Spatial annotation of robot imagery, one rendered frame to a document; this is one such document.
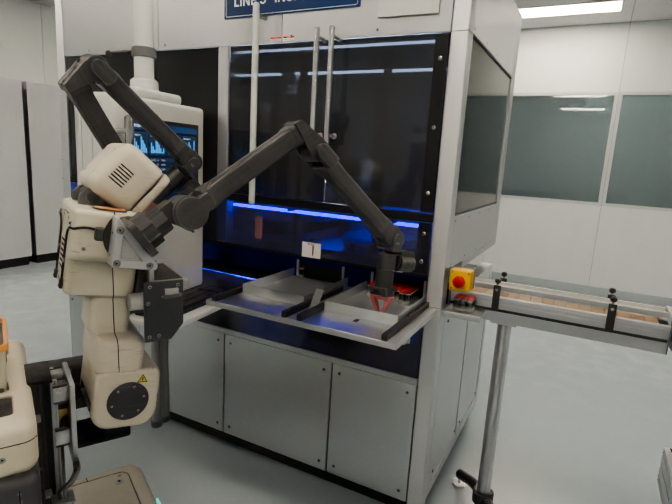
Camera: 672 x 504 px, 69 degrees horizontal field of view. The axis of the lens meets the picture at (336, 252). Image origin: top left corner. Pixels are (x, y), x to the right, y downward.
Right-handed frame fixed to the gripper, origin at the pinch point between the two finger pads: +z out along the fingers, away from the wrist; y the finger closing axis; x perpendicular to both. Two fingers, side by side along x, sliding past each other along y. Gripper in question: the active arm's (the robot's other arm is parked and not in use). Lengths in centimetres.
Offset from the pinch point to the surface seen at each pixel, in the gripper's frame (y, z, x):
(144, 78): -20, -70, 94
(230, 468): 30, 86, 71
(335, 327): -12.6, 4.2, 8.7
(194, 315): -12, 12, 65
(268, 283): 15, -1, 53
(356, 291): 23.1, -3.0, 19.1
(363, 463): 36, 66, 12
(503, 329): 41, 3, -33
